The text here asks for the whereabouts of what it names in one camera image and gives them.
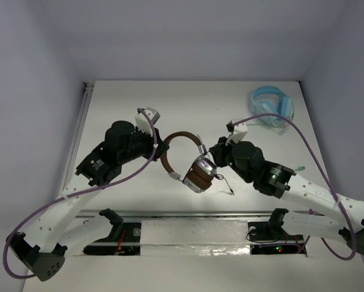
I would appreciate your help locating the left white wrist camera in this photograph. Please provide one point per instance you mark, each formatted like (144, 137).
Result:
(146, 119)

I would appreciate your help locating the brown silver headphones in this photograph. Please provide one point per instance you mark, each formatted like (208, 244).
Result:
(202, 170)

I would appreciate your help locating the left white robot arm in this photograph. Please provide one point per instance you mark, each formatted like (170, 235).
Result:
(42, 241)

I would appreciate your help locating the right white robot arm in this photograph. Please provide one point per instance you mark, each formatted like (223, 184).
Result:
(336, 217)

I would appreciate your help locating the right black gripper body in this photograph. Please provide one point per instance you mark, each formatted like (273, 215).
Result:
(225, 152)

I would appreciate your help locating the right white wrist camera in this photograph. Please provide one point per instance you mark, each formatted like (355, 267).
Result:
(237, 130)

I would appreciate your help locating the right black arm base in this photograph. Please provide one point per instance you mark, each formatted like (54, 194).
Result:
(269, 231)

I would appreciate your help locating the light blue headphones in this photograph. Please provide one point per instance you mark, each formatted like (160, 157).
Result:
(271, 100)

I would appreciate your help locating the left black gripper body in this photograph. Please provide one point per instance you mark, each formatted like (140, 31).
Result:
(158, 145)

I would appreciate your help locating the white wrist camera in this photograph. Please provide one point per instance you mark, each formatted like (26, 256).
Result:
(237, 130)
(146, 119)

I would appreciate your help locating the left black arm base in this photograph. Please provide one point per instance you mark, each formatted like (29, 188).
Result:
(106, 225)

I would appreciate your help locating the aluminium rail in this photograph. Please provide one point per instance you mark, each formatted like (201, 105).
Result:
(200, 107)

